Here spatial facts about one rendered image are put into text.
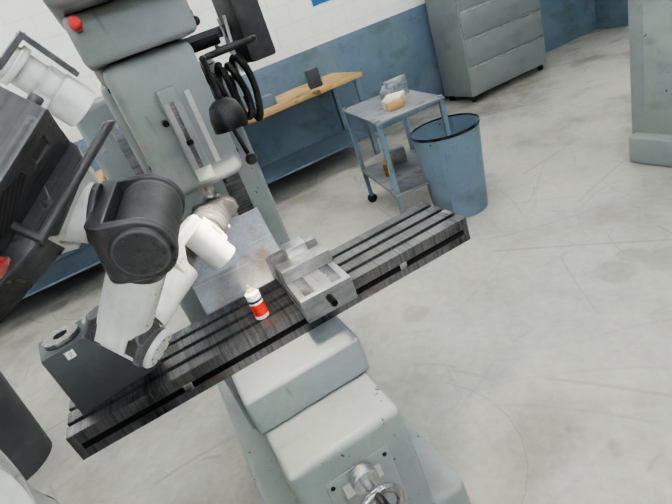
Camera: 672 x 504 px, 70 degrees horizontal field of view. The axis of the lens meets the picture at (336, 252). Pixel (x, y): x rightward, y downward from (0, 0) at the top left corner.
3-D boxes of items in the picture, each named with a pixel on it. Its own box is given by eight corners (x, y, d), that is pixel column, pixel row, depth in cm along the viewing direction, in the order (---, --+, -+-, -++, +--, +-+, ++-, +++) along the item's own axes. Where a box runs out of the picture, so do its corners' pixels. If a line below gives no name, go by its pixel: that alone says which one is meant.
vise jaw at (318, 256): (333, 260, 135) (329, 249, 133) (286, 285, 132) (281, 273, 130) (325, 254, 140) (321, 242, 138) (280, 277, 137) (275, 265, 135)
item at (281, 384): (372, 368, 132) (360, 335, 127) (260, 438, 123) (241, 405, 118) (306, 298, 175) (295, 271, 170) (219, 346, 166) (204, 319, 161)
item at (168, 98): (215, 175, 110) (173, 85, 100) (199, 183, 109) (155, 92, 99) (212, 173, 113) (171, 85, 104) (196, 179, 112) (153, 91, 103)
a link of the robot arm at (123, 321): (131, 392, 83) (157, 298, 72) (66, 358, 83) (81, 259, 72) (167, 351, 93) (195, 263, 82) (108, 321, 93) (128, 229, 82)
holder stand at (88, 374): (162, 365, 130) (125, 307, 121) (83, 416, 121) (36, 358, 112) (151, 348, 140) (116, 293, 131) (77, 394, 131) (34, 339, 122)
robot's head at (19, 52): (51, 116, 71) (81, 74, 71) (-13, 77, 65) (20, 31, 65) (47, 108, 75) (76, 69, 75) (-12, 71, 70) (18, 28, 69)
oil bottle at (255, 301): (271, 315, 134) (256, 283, 129) (258, 322, 133) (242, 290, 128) (266, 309, 138) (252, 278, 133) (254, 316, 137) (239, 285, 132)
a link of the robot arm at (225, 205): (229, 185, 120) (225, 201, 109) (244, 218, 124) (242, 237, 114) (183, 202, 120) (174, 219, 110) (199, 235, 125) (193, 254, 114)
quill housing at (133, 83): (249, 170, 117) (190, 33, 102) (169, 206, 111) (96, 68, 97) (231, 159, 133) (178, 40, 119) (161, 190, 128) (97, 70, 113)
